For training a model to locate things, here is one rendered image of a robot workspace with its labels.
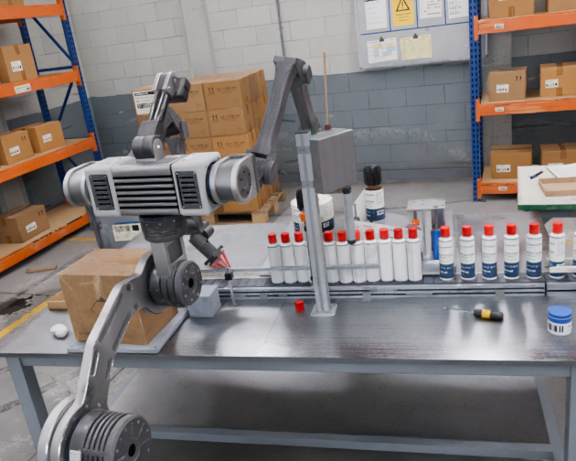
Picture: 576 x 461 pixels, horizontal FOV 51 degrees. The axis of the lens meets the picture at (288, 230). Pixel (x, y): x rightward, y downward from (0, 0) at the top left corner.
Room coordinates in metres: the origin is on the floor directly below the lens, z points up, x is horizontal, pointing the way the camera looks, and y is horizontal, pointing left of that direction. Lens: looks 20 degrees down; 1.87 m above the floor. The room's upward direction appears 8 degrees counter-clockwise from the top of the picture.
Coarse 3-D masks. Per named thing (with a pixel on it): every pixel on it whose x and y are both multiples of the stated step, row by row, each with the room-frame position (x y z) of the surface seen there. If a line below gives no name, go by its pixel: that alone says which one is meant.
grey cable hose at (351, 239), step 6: (348, 186) 2.01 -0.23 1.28; (342, 192) 2.00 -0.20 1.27; (348, 192) 1.99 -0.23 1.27; (348, 198) 1.99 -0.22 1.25; (348, 204) 1.99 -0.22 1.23; (348, 210) 1.99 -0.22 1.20; (348, 216) 1.99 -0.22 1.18; (348, 222) 1.99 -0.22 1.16; (348, 228) 1.99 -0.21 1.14; (354, 228) 2.00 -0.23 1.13; (348, 234) 1.99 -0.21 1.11; (354, 234) 1.99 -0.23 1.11; (348, 240) 1.99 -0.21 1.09; (354, 240) 1.99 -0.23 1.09
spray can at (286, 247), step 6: (282, 234) 2.16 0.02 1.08; (288, 234) 2.16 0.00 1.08; (282, 240) 2.16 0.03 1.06; (288, 240) 2.16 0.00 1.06; (282, 246) 2.15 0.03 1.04; (288, 246) 2.15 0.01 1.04; (282, 252) 2.16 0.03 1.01; (288, 252) 2.15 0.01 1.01; (282, 258) 2.16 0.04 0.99; (288, 258) 2.15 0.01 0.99; (288, 264) 2.15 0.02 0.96; (294, 264) 2.16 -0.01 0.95; (288, 276) 2.15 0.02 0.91; (294, 276) 2.15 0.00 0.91; (288, 282) 2.15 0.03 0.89; (294, 282) 2.15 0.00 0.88
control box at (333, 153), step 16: (336, 128) 2.09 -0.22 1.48; (320, 144) 1.94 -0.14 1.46; (336, 144) 1.99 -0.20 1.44; (352, 144) 2.04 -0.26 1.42; (320, 160) 1.94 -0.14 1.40; (336, 160) 1.99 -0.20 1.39; (352, 160) 2.03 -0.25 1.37; (320, 176) 1.95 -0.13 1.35; (336, 176) 1.98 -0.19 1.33; (352, 176) 2.03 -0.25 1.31; (320, 192) 1.95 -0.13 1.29
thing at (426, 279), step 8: (208, 280) 2.30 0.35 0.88; (216, 280) 2.29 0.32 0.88; (224, 280) 2.27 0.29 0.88; (232, 280) 2.26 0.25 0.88; (240, 280) 2.26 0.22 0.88; (248, 280) 2.24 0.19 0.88; (256, 280) 2.23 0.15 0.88; (264, 280) 2.22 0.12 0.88; (408, 280) 2.04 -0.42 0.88; (424, 280) 2.02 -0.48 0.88; (432, 280) 2.01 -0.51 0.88; (440, 280) 2.00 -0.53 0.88; (456, 280) 1.99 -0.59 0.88; (480, 280) 1.96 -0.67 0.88; (496, 280) 1.94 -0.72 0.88; (504, 280) 1.93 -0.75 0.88; (520, 280) 1.92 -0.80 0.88; (528, 280) 1.91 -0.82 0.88; (536, 280) 1.90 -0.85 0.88; (544, 280) 1.89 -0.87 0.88
